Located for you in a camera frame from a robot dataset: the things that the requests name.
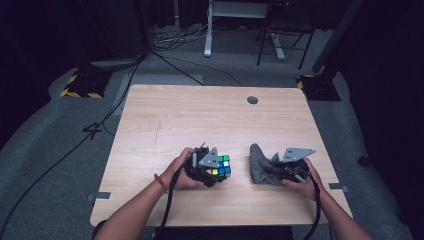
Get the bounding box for right hand-held gripper black cable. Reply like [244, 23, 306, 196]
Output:
[301, 173, 323, 240]

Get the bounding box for grey tape piece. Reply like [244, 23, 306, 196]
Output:
[328, 182, 351, 194]
[87, 191, 112, 203]

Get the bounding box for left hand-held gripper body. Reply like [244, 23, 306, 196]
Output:
[184, 146, 221, 189]

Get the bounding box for multicoloured puzzle cube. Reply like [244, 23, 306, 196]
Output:
[211, 154, 232, 178]

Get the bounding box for person's left hand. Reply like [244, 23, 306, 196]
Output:
[161, 147, 206, 193]

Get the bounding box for person's right hand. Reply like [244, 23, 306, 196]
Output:
[281, 157, 325, 202]

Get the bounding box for black yellow striped stand base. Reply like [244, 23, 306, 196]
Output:
[296, 73, 342, 102]
[59, 69, 113, 100]

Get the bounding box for bundle of floor cables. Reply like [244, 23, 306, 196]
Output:
[152, 22, 214, 52]

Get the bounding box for black metal chair frame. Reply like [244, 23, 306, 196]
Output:
[255, 0, 317, 70]

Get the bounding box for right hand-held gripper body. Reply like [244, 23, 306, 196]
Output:
[270, 147, 317, 184]

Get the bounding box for red wrist bracelet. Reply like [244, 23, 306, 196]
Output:
[153, 173, 168, 194]

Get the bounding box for hand-held gripper black cable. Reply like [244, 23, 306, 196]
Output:
[301, 173, 323, 240]
[153, 156, 193, 240]

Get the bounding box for long black floor cable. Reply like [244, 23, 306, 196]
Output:
[0, 53, 146, 238]

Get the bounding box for person's dark clothing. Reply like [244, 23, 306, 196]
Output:
[92, 219, 295, 240]

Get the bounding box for grey fuzzy cloth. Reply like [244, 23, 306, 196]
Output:
[248, 143, 288, 187]

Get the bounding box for slanted grey metal pole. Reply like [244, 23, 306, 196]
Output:
[311, 0, 367, 75]

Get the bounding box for thin black floor cable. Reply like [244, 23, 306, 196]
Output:
[151, 49, 243, 88]

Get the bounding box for left hand-held gripper black cable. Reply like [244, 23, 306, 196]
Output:
[153, 156, 193, 240]

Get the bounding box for white desk frame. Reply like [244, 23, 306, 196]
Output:
[203, 0, 287, 62]

